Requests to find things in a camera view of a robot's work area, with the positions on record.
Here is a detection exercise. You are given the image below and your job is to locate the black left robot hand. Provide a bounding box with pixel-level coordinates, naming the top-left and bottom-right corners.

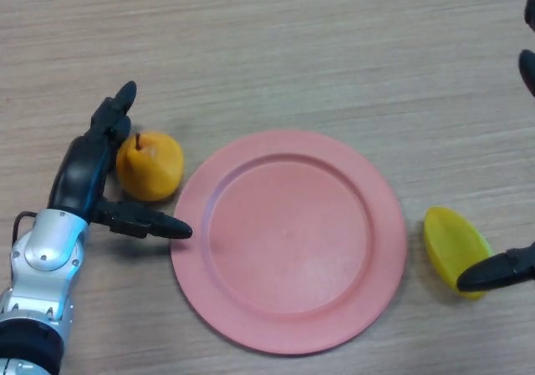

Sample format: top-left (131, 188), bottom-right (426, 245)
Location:
top-left (47, 80), bottom-right (194, 241)

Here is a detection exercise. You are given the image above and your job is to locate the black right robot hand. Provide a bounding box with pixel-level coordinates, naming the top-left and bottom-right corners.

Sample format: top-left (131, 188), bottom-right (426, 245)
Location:
top-left (456, 0), bottom-right (535, 295)

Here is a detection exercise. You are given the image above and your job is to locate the yellow pear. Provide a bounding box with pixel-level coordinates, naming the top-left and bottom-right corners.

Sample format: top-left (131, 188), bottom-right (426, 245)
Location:
top-left (115, 130), bottom-right (186, 203)

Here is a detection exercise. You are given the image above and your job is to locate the pink round plate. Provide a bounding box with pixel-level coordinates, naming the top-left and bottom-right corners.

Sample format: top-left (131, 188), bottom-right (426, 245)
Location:
top-left (170, 129), bottom-right (409, 357)

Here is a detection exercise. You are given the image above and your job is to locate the yellow starfruit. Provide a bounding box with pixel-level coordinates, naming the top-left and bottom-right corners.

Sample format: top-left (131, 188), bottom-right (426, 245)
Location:
top-left (423, 206), bottom-right (494, 302)

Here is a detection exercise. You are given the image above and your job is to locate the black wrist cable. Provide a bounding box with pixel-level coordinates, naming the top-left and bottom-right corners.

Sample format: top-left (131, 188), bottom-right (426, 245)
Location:
top-left (12, 210), bottom-right (41, 251)

